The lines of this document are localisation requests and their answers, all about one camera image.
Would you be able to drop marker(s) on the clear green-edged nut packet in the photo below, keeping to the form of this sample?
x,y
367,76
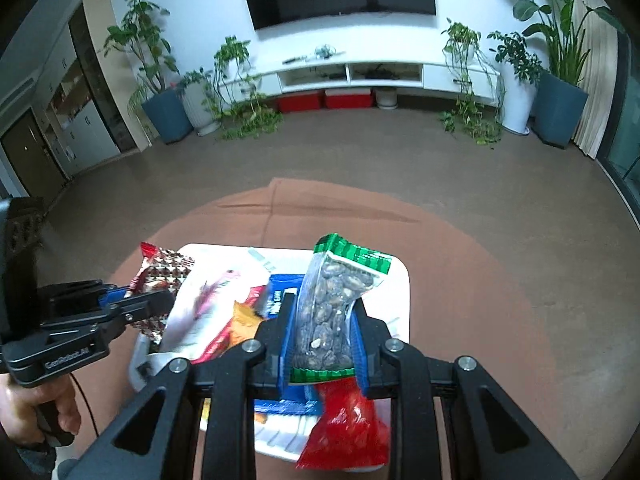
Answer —
x,y
325,310

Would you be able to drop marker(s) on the orange packet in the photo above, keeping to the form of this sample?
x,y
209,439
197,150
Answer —
x,y
242,322

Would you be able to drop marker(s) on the white plastic tray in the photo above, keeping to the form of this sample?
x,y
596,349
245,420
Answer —
x,y
395,300

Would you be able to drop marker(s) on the white television cabinet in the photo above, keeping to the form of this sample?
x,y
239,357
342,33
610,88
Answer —
x,y
435,77

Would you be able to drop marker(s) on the brown wooden door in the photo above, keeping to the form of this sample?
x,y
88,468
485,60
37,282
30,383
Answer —
x,y
25,152

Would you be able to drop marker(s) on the brown patterned packet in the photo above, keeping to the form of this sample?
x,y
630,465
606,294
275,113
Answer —
x,y
167,272

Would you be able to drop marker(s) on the broad-leaf plant grey pot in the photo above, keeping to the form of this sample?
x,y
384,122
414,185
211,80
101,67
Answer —
x,y
557,110

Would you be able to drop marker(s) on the tall leafy plant grey pot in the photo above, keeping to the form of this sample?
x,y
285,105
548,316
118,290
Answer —
x,y
167,117

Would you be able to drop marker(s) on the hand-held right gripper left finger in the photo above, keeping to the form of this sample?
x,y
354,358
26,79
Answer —
x,y
287,330

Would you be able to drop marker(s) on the small plant ribbed white pot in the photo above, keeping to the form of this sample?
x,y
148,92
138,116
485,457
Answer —
x,y
200,110

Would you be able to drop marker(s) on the red storage box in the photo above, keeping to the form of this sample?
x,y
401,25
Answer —
x,y
350,99

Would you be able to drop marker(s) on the glass sliding door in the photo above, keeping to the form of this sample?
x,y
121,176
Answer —
x,y
625,135

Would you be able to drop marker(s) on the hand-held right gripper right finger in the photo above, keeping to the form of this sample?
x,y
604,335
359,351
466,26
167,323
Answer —
x,y
357,355

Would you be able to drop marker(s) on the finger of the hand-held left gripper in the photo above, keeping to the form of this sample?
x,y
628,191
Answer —
x,y
140,310
112,295

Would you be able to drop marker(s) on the beige curtain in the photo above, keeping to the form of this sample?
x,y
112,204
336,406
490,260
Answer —
x,y
595,85

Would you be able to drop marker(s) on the trailing vine plant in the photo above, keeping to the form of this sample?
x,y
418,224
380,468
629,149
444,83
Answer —
x,y
232,55
460,40

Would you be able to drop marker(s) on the person's left hand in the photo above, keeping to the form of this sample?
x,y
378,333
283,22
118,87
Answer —
x,y
20,405

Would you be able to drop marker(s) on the blue packet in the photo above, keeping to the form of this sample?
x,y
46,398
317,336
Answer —
x,y
277,292

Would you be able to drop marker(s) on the white wall cupboard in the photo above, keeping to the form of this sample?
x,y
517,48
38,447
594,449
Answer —
x,y
85,120

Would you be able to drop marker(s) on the long white red packet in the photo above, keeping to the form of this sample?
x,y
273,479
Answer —
x,y
200,320

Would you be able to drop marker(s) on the bushy plant smooth white pot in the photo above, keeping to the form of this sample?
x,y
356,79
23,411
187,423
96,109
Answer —
x,y
517,105

